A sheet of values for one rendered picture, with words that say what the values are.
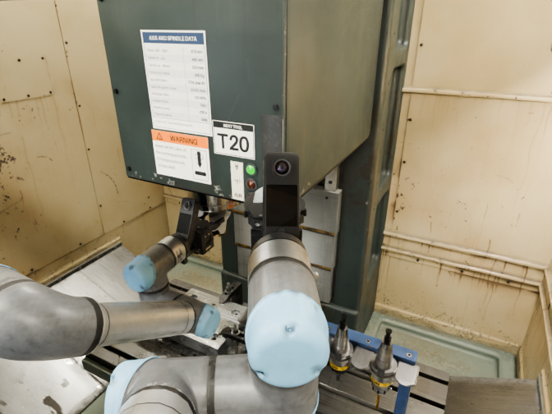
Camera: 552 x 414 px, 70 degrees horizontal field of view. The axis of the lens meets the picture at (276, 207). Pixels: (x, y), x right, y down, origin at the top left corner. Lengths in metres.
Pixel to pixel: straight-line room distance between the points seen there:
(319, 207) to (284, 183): 1.01
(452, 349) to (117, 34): 1.87
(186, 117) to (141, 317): 0.41
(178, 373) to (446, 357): 1.74
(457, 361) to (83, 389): 1.61
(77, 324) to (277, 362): 0.40
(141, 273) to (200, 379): 0.54
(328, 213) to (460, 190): 0.58
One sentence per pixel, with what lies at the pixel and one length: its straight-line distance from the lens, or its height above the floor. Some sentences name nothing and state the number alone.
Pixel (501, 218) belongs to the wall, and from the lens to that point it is 1.83.
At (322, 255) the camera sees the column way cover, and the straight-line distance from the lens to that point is 1.61.
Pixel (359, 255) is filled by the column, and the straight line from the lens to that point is 1.60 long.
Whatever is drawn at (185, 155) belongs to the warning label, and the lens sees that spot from 0.90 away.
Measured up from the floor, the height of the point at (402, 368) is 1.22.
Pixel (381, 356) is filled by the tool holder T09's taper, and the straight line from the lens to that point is 1.04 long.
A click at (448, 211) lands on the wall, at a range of 1.83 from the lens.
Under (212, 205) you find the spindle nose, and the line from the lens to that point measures 1.09.
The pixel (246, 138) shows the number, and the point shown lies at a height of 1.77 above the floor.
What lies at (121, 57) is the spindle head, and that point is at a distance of 0.96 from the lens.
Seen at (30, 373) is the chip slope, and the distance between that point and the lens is 1.94.
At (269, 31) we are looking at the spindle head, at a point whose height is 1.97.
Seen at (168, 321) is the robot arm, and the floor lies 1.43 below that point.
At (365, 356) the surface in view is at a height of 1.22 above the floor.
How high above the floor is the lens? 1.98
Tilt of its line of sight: 25 degrees down
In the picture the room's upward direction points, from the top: straight up
